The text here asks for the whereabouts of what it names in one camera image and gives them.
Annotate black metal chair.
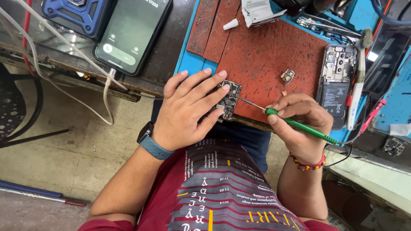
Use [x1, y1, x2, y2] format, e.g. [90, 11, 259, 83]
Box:
[0, 62, 70, 149]

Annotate green handled soldering iron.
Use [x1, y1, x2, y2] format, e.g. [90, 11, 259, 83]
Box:
[239, 97, 338, 145]

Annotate blue jeans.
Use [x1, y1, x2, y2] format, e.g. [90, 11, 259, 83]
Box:
[151, 99, 272, 174]

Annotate crumpled white paper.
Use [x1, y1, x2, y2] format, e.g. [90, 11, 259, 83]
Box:
[241, 0, 287, 28]

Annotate red cable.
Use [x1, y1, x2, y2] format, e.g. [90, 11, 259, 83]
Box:
[21, 0, 35, 76]

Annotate black smartphone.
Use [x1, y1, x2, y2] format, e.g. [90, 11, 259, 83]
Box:
[93, 0, 173, 77]

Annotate blue cable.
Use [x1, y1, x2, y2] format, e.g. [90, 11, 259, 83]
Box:
[369, 0, 411, 26]

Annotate worn white toothbrush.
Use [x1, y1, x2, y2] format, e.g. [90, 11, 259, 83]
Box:
[346, 28, 374, 131]

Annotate maroon printed shirt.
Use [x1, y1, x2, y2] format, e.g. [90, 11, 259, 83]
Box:
[78, 139, 340, 231]

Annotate small black camera module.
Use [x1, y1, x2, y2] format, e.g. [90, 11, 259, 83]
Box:
[382, 136, 408, 157]

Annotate red test probe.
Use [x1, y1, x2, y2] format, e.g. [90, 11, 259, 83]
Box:
[359, 99, 388, 135]

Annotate large red rubber mat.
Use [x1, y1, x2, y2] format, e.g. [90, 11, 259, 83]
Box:
[214, 6, 330, 124]

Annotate white tissue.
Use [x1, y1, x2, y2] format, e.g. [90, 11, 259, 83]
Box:
[389, 123, 411, 137]

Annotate white charging cable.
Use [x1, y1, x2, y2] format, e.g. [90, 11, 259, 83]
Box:
[0, 0, 129, 126]

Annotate blue strap smartwatch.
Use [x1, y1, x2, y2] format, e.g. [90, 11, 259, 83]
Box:
[137, 121, 176, 160]

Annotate wide red rubber strip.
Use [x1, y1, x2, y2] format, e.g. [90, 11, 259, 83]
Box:
[203, 0, 241, 64]

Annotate person's right hand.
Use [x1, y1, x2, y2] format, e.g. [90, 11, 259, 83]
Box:
[265, 93, 334, 165]

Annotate black cable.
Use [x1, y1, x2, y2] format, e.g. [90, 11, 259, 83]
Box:
[324, 93, 373, 169]

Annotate small green circuit piece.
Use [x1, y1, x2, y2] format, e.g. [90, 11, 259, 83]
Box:
[296, 16, 318, 31]

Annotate blue rugged phone case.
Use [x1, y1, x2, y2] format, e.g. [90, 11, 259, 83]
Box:
[41, 0, 113, 40]

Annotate opened phone with battery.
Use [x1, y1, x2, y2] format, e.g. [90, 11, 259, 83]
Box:
[316, 44, 359, 131]

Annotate blue and red rod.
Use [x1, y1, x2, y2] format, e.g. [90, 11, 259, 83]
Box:
[0, 179, 87, 207]

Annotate person's left hand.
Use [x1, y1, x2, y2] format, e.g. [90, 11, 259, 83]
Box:
[152, 68, 230, 152]

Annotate narrow red rubber strip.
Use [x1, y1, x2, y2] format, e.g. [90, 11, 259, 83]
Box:
[187, 0, 221, 57]

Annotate metal tweezers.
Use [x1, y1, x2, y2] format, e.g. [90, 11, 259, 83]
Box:
[301, 13, 362, 38]

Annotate small gold black component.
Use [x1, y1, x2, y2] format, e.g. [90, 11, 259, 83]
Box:
[281, 68, 296, 84]

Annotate blue work mat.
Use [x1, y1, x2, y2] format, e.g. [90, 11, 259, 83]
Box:
[173, 0, 386, 143]

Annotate black phone circuit board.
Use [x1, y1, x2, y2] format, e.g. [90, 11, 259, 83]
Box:
[210, 80, 242, 122]

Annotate red yellow black bracelet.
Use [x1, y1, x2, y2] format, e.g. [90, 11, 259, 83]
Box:
[290, 151, 327, 171]

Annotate white plastic nozzle cap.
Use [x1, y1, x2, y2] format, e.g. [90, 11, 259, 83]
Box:
[222, 18, 239, 31]

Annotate black glass phone screen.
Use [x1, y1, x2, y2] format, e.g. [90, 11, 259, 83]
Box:
[364, 0, 411, 94]

